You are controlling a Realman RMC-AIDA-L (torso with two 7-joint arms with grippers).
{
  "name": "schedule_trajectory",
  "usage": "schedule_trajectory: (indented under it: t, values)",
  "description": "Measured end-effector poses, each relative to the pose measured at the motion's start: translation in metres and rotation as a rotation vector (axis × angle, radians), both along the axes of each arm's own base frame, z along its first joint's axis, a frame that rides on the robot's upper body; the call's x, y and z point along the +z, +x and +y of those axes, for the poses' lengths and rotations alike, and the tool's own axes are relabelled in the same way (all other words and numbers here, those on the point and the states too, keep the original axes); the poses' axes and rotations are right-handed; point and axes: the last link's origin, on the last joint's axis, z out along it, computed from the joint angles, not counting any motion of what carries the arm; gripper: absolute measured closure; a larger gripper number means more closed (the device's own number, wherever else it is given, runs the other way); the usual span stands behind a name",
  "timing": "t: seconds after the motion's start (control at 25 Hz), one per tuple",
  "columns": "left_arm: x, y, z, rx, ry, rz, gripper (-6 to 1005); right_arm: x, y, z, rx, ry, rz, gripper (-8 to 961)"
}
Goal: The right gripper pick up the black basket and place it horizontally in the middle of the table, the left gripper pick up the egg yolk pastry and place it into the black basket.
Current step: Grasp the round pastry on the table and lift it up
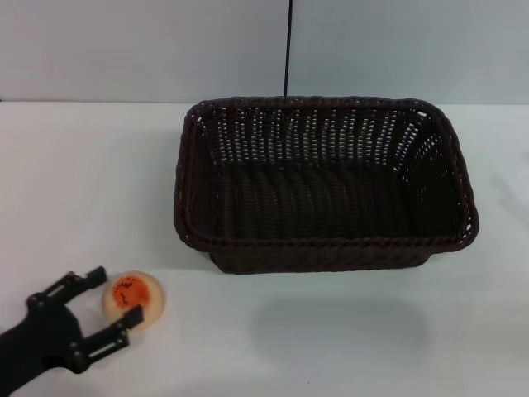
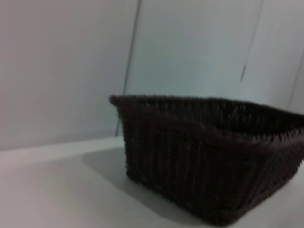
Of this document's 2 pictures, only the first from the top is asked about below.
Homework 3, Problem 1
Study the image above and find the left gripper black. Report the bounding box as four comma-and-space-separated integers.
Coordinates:
16, 266, 144, 374

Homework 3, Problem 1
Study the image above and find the black woven wicker basket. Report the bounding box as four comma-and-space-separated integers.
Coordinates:
173, 94, 480, 275

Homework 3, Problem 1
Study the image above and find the round bun with orange top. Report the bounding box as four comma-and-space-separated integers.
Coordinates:
101, 270, 168, 330

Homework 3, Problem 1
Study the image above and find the thin black vertical cable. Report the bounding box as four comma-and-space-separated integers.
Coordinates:
283, 0, 295, 98

